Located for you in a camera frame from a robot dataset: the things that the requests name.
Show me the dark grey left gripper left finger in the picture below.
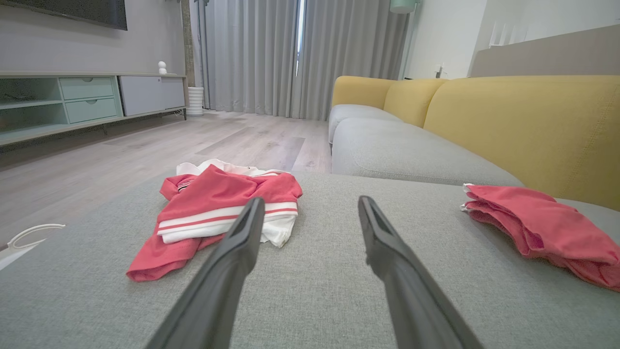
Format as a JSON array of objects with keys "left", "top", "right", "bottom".
[{"left": 145, "top": 196, "right": 266, "bottom": 349}]

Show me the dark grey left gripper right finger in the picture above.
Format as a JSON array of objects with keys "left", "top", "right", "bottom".
[{"left": 357, "top": 195, "right": 485, "bottom": 349}]

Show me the red and white shirt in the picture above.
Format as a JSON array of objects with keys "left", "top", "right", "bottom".
[{"left": 126, "top": 159, "right": 303, "bottom": 283}]

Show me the red garment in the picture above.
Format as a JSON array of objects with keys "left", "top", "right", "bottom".
[{"left": 460, "top": 183, "right": 620, "bottom": 292}]

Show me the white curved plastic piece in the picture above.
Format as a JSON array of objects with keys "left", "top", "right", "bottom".
[{"left": 0, "top": 223, "right": 66, "bottom": 272}]

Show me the white ribbed plant pot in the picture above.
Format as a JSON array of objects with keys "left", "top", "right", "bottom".
[{"left": 186, "top": 86, "right": 205, "bottom": 117}]

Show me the wide yellow sofa backrest cushion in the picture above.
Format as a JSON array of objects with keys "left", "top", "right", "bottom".
[{"left": 423, "top": 75, "right": 620, "bottom": 211}]

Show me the grey and mint TV cabinet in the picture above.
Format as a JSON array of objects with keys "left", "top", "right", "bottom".
[{"left": 0, "top": 72, "right": 188, "bottom": 146}]

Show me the grey pleated curtain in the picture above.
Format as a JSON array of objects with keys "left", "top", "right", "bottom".
[{"left": 196, "top": 0, "right": 412, "bottom": 122}]

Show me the taupe low partition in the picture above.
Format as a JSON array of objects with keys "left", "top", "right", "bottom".
[{"left": 471, "top": 24, "right": 620, "bottom": 78}]

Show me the floor lamp with green shade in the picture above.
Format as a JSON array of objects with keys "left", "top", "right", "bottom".
[{"left": 390, "top": 0, "right": 422, "bottom": 80}]

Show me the black flat screen television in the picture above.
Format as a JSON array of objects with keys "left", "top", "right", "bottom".
[{"left": 0, "top": 0, "right": 128, "bottom": 31}]

